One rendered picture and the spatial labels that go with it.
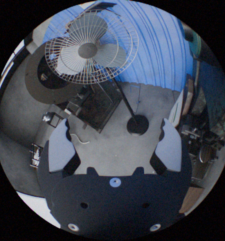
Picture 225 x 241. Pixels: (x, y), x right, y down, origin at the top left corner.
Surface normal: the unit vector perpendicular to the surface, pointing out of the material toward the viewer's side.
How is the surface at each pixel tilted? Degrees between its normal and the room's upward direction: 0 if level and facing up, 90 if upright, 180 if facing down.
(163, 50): 90
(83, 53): 96
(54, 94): 90
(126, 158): 0
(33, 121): 90
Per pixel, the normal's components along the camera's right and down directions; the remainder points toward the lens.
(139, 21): -0.50, 0.84
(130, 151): -0.43, -0.45
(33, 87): 0.73, 0.33
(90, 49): 0.14, 0.88
